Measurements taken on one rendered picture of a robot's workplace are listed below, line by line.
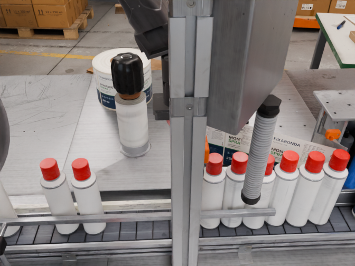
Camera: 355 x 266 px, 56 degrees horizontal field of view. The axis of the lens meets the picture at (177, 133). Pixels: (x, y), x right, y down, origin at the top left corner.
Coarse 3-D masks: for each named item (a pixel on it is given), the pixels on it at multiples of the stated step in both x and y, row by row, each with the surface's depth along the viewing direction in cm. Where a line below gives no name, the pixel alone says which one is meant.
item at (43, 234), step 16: (336, 208) 83; (80, 224) 79; (112, 224) 79; (128, 224) 79; (144, 224) 79; (160, 224) 79; (240, 224) 79; (288, 224) 79; (336, 224) 79; (352, 224) 79; (16, 240) 76; (32, 240) 76; (48, 240) 76; (64, 240) 76; (80, 240) 76; (96, 240) 76; (112, 240) 76; (128, 240) 76
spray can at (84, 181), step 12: (72, 168) 66; (84, 168) 66; (72, 180) 68; (84, 180) 67; (96, 180) 69; (84, 192) 68; (96, 192) 70; (84, 204) 70; (96, 204) 72; (84, 228) 77; (96, 228) 76
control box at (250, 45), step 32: (224, 0) 32; (256, 0) 31; (288, 0) 40; (224, 32) 34; (256, 32) 34; (288, 32) 45; (224, 64) 36; (256, 64) 37; (224, 96) 38; (256, 96) 42; (224, 128) 41
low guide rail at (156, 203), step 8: (144, 200) 81; (152, 200) 81; (160, 200) 81; (168, 200) 81; (16, 208) 79; (24, 208) 79; (32, 208) 79; (40, 208) 79; (48, 208) 79; (104, 208) 80; (112, 208) 80; (120, 208) 81; (128, 208) 81; (136, 208) 81; (144, 208) 81
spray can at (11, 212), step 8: (0, 184) 70; (0, 192) 70; (0, 200) 70; (8, 200) 73; (0, 208) 71; (8, 208) 73; (0, 216) 72; (8, 216) 74; (16, 216) 77; (8, 232) 76; (16, 232) 77
